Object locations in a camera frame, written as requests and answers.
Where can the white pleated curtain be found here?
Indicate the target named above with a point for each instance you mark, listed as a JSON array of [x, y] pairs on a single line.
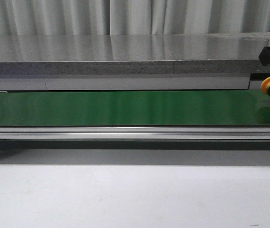
[[132, 17]]

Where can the dark grey stone counter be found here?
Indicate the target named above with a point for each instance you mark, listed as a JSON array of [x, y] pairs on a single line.
[[132, 62]]

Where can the aluminium conveyor frame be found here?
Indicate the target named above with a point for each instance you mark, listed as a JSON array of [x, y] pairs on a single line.
[[196, 145]]

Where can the green conveyor belt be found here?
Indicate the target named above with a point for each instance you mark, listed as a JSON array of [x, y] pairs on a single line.
[[135, 108]]

